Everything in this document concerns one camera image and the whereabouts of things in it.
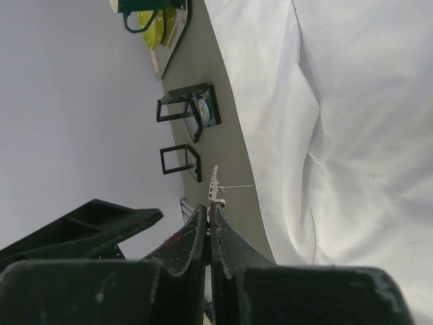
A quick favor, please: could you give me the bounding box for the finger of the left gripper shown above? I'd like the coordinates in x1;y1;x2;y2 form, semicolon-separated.
1;199;163;263

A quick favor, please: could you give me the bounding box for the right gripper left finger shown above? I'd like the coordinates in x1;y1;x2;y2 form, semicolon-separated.
1;205;206;324

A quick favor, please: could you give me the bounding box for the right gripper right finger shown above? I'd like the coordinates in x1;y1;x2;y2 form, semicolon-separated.
209;204;414;324

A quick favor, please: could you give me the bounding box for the sparkly snowflake brooch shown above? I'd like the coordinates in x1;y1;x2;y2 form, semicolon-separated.
208;165;253;207

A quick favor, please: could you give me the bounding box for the round clear blue brooch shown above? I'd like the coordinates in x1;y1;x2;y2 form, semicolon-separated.
198;98;212;123

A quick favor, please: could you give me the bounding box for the white shirt garment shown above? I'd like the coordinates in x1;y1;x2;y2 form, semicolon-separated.
202;0;433;268

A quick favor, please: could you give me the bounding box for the silver metal tray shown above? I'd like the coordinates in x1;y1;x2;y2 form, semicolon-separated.
149;1;189;81

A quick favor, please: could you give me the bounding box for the green polka dot plate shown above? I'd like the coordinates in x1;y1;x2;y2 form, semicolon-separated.
141;6;177;50

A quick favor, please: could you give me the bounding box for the white cup dark base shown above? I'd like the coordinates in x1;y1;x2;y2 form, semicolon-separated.
108;0;175;35

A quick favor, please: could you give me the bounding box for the black square frame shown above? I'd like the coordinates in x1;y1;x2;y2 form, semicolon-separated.
156;96;187;123
168;83;221;143
160;144;202;183

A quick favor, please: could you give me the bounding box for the black square frame left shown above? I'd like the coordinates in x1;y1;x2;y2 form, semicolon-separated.
156;96;187;123

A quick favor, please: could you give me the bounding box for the black square frame right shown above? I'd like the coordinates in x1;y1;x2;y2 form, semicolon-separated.
168;83;221;143

